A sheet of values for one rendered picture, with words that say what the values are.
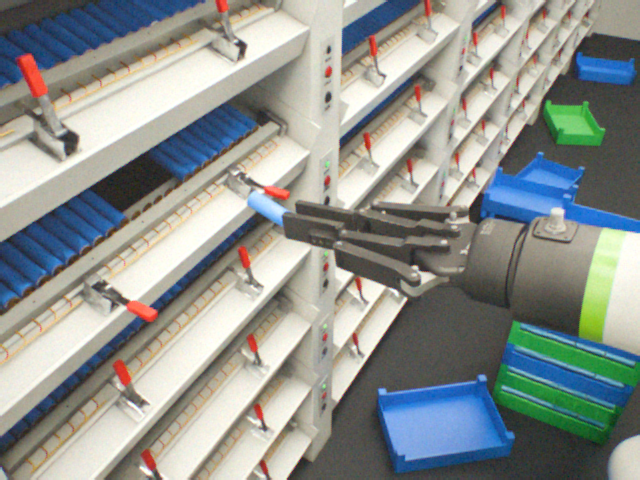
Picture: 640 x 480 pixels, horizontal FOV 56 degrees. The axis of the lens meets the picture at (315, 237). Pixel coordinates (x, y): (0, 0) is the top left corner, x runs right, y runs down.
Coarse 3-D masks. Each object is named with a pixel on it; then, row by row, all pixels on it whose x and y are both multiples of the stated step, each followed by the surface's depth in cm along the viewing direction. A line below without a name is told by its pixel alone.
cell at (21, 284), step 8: (0, 264) 66; (0, 272) 66; (8, 272) 66; (16, 272) 66; (0, 280) 66; (8, 280) 66; (16, 280) 66; (24, 280) 66; (16, 288) 65; (24, 288) 65
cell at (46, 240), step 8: (32, 224) 71; (32, 232) 70; (40, 232) 70; (48, 232) 71; (40, 240) 70; (48, 240) 70; (56, 240) 70; (48, 248) 70; (56, 248) 70; (64, 248) 70; (56, 256) 70; (64, 256) 70; (72, 256) 70; (64, 264) 70
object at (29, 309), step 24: (240, 144) 90; (264, 144) 94; (216, 168) 85; (192, 192) 81; (144, 216) 76; (168, 216) 79; (120, 240) 73; (144, 240) 75; (72, 264) 69; (96, 264) 70; (48, 288) 66; (72, 288) 68; (24, 312) 63; (0, 336) 61; (24, 336) 63
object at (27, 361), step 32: (256, 96) 97; (288, 128) 98; (320, 128) 94; (256, 160) 93; (288, 160) 95; (160, 192) 82; (224, 192) 86; (192, 224) 81; (224, 224) 82; (160, 256) 76; (192, 256) 79; (128, 288) 72; (160, 288) 76; (64, 320) 67; (96, 320) 68; (128, 320) 73; (32, 352) 63; (64, 352) 64; (96, 352) 70; (0, 384) 60; (32, 384) 61; (0, 416) 58
